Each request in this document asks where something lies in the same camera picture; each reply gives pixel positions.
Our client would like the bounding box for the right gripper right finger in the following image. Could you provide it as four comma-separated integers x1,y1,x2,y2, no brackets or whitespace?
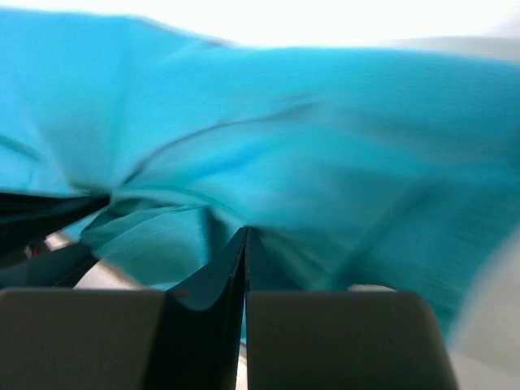
245,229,457,389

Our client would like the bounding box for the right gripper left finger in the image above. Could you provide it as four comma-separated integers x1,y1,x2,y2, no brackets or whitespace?
1,228,247,389

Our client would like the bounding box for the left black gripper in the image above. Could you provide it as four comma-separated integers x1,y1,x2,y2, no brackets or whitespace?
1,193,111,257

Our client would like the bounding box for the teal t shirt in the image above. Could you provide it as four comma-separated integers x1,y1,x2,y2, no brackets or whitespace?
1,9,519,332

